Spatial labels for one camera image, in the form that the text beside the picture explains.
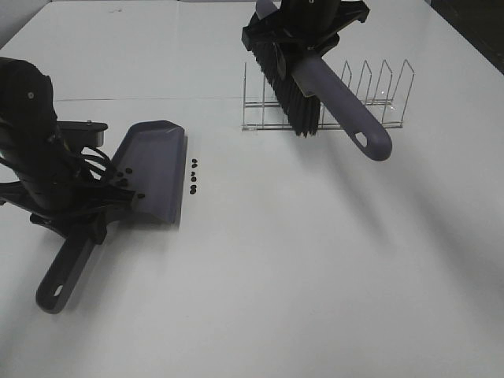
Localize chrome wire dish rack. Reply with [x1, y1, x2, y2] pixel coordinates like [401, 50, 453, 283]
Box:
[242, 60, 415, 131]

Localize purple plastic dustpan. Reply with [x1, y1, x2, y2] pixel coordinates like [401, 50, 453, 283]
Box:
[35, 120, 187, 314]

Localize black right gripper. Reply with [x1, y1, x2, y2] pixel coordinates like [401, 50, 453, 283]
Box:
[242, 1, 370, 54]

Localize black cable bundle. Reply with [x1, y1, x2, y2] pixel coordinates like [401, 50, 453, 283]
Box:
[50, 133, 119, 186]

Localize purple brush black bristles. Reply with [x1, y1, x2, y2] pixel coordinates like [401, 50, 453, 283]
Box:
[250, 0, 393, 161]

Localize pile of coffee beans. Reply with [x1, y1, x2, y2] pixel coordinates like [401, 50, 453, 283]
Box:
[113, 158, 198, 195]

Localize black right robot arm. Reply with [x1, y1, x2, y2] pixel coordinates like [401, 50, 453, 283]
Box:
[242, 1, 370, 55]

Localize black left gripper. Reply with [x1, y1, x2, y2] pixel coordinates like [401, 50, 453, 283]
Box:
[1, 120, 117, 227]

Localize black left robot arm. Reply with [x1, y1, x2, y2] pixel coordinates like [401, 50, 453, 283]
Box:
[1, 57, 133, 244]

